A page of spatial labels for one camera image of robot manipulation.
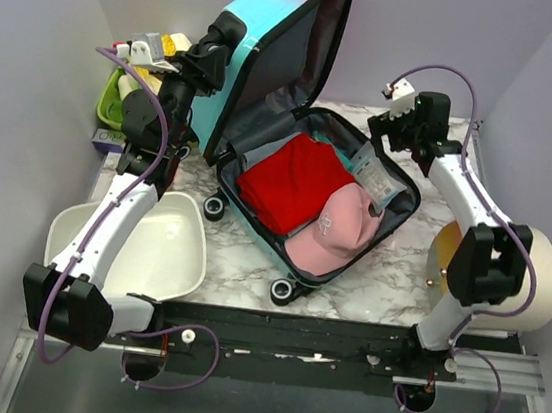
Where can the cream cylindrical bucket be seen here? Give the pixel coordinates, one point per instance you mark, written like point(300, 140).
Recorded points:
point(539, 312)

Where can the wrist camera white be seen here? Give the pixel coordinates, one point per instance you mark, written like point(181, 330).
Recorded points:
point(402, 97)
point(144, 50)

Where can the pink baseball cap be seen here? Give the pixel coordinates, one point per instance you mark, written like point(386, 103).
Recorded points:
point(342, 230)

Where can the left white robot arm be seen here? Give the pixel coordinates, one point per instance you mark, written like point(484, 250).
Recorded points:
point(64, 299)

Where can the teal folded cloth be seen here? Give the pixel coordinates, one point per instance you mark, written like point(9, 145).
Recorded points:
point(347, 163)

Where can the clear packet of items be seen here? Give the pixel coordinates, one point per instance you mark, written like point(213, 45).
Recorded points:
point(373, 177)

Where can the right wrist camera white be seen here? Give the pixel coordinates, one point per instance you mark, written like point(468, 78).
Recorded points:
point(402, 97)

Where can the white rectangular plastic tub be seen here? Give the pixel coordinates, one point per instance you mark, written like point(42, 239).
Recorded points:
point(165, 256)

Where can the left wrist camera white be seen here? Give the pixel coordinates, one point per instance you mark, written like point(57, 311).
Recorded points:
point(144, 50)

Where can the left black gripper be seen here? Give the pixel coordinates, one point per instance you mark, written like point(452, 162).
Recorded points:
point(205, 70)

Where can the red folded garment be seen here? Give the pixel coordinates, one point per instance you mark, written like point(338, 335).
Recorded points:
point(291, 186)

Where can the white green bok choy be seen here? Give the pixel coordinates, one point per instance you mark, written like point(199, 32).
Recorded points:
point(178, 42)

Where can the pink and teal kids suitcase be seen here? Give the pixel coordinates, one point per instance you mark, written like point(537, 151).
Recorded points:
point(284, 53)

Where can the purple white box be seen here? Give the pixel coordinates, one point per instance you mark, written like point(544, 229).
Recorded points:
point(108, 141)

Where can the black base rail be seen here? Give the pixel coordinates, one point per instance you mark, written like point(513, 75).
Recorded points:
point(287, 349)

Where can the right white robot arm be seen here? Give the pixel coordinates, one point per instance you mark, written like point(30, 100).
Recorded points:
point(493, 259)

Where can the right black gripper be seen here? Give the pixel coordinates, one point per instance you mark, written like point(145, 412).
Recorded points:
point(382, 126)

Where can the yellow napa cabbage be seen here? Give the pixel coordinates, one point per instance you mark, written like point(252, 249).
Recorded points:
point(161, 47)

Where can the aluminium frame rail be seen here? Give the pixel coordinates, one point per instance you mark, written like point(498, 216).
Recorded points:
point(94, 382)

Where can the green vegetable tray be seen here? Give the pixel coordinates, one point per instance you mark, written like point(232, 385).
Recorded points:
point(109, 107)

